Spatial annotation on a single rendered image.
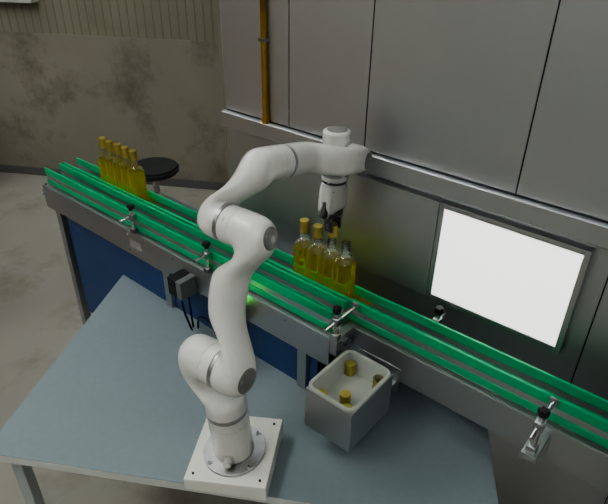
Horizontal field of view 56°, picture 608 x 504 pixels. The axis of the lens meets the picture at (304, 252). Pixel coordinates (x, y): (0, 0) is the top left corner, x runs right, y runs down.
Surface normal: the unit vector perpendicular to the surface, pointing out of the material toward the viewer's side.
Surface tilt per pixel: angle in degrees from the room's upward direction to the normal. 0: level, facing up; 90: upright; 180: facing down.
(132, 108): 90
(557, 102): 90
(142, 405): 0
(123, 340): 0
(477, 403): 90
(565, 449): 90
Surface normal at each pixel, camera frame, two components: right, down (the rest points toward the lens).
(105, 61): -0.16, 0.51
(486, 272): -0.64, 0.40
